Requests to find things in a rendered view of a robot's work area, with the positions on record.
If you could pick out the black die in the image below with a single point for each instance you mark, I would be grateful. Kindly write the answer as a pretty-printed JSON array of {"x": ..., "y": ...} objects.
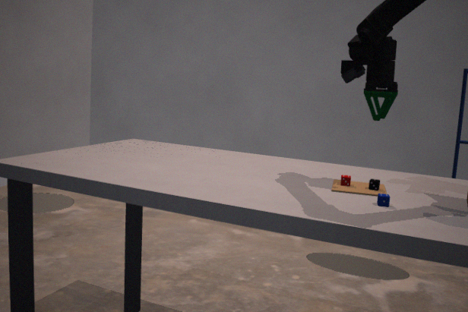
[{"x": 374, "y": 184}]

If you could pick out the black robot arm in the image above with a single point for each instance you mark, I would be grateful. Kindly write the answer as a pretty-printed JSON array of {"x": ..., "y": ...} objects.
[{"x": 378, "y": 24}]

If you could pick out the blue die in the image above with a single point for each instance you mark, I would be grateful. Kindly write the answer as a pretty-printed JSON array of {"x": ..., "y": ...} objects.
[{"x": 383, "y": 200}]

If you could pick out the tan flat mat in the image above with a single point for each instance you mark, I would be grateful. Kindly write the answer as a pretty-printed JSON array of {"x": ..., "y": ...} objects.
[{"x": 357, "y": 188}]

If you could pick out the red die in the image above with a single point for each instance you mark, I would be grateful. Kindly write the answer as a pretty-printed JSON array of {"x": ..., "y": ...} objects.
[{"x": 345, "y": 180}]

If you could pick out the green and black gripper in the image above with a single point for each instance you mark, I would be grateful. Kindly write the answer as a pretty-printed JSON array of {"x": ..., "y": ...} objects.
[{"x": 387, "y": 81}]

